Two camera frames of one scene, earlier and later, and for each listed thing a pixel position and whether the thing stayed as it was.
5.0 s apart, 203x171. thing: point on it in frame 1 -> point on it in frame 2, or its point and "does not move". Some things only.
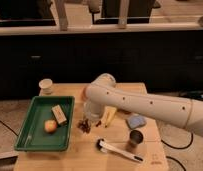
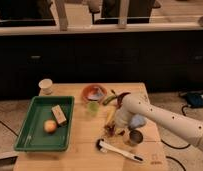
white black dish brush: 105,145 does not move
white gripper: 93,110 -> 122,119
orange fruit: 50,125 does not move
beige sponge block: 59,115 does not move
